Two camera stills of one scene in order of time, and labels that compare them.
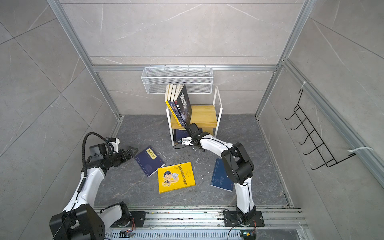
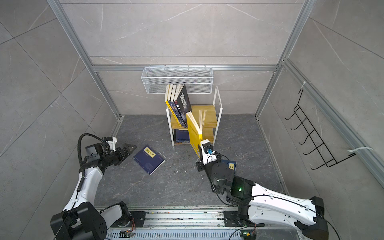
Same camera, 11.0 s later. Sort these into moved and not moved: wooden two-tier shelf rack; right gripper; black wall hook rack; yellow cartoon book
Moved: yellow cartoon book; right gripper
Not moved: black wall hook rack; wooden two-tier shelf rack
